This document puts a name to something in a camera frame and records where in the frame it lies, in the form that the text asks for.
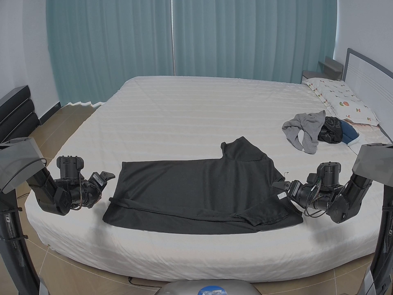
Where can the grey garment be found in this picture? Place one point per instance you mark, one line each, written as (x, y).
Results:
(307, 123)

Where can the blue-green curtain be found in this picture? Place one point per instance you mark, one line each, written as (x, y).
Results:
(254, 29)
(110, 41)

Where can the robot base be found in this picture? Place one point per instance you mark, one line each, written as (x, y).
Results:
(208, 289)

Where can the black chest of drawers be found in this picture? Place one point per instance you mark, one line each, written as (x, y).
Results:
(17, 112)

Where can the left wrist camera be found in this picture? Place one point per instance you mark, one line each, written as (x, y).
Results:
(99, 181)

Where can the dark blue garment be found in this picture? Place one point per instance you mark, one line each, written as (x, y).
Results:
(348, 134)

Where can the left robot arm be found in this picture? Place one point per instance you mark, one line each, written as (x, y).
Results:
(46, 189)

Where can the white printed pillow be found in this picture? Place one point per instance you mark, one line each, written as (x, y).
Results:
(340, 98)

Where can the bed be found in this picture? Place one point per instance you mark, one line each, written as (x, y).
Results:
(199, 118)

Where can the black patterned garment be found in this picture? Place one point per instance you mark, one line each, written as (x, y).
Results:
(331, 131)

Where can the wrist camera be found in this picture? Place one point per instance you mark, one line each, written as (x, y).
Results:
(99, 181)
(295, 188)

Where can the white garment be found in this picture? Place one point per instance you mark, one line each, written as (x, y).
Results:
(356, 142)

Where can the grey bedside table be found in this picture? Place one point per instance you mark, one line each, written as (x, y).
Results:
(331, 65)

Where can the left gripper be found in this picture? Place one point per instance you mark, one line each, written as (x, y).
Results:
(92, 198)

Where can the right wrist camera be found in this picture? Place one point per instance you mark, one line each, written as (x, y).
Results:
(295, 188)

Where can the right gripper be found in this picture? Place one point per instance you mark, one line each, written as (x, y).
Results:
(308, 200)

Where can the black long-sleeved top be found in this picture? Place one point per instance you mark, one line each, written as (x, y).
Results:
(184, 189)

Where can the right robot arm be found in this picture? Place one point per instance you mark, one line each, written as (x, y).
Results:
(350, 195)

